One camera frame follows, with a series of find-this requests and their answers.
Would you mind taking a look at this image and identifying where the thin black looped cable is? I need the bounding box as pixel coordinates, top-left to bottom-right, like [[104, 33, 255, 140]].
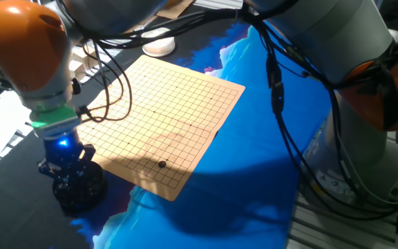
[[76, 41, 133, 124]]

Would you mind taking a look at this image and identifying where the green flange adapter plate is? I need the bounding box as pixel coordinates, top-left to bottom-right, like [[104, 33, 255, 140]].
[[29, 104, 82, 129]]

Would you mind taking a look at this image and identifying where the flat brown cardboard sheet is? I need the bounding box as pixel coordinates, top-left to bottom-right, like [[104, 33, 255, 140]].
[[155, 0, 195, 20]]

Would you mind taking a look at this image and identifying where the large pale wooden block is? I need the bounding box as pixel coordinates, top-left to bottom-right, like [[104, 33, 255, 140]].
[[68, 58, 89, 83]]

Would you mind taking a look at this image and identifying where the white bowl of white stones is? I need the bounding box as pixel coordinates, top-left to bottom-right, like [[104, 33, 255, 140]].
[[141, 27, 176, 58]]

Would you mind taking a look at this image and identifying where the black bowl of black stones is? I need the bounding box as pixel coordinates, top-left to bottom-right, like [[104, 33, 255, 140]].
[[52, 160, 109, 214]]

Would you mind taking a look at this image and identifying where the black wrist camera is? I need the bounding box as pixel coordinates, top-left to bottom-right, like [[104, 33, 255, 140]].
[[77, 143, 97, 163]]

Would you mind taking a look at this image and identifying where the small pale wooden block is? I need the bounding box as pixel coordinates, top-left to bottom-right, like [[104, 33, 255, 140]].
[[76, 44, 99, 70]]

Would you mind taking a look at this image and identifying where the blue and black landscape mat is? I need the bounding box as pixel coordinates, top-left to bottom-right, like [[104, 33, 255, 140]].
[[0, 5, 333, 249]]

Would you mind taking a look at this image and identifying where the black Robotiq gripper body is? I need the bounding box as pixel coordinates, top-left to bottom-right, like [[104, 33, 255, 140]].
[[41, 129, 86, 170]]

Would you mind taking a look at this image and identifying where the tan Go board sheet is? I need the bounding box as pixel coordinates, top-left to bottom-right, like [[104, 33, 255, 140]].
[[77, 54, 246, 202]]

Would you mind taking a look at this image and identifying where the thick black arm cable bundle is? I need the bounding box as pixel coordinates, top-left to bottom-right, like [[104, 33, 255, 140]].
[[55, 0, 398, 221]]

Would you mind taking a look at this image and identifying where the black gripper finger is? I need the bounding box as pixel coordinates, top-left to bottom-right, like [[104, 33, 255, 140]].
[[37, 158, 65, 181], [70, 158, 93, 183]]

